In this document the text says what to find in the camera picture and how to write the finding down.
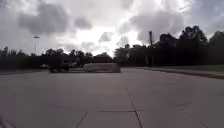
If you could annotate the row of dark trees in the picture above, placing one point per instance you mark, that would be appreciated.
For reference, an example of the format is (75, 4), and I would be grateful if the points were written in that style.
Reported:
(193, 46)

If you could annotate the dark vehicle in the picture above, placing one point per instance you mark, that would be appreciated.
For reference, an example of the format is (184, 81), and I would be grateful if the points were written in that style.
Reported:
(59, 65)

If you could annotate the street lamp pole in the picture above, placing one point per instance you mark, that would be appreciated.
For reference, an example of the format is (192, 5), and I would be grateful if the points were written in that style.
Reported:
(35, 46)

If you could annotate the grey concrete pavement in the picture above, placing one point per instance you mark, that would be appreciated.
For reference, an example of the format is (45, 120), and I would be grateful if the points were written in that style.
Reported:
(110, 95)

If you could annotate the tall dark pole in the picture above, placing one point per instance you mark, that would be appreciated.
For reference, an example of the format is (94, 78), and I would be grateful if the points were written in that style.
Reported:
(150, 40)

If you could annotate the concrete kerb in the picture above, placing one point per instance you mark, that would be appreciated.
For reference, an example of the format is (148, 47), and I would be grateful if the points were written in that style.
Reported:
(186, 72)

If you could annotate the grass strip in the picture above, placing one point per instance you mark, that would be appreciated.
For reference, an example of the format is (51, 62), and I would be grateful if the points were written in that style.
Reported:
(203, 68)

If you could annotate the pale low wall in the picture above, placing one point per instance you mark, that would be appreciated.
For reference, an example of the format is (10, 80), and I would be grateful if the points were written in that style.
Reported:
(101, 68)

